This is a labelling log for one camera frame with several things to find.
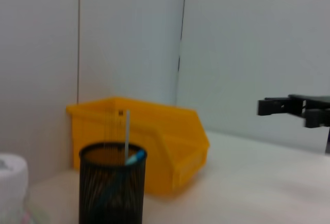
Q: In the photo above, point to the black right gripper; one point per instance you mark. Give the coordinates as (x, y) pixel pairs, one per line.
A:
(314, 101)

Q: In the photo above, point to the blue scissors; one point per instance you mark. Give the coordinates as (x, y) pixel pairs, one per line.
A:
(135, 157)

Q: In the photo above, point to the transparent plastic ruler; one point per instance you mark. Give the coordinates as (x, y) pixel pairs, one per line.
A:
(127, 131)

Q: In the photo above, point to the clear water bottle green label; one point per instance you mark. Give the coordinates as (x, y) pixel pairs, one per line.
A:
(13, 177)

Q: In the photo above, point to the black mesh pen holder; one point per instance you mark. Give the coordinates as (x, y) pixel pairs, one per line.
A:
(111, 190)

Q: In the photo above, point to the green glass fruit bowl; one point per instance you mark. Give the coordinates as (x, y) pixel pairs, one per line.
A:
(36, 216)

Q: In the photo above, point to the yellow plastic bin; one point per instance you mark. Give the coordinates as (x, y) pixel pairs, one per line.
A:
(167, 136)

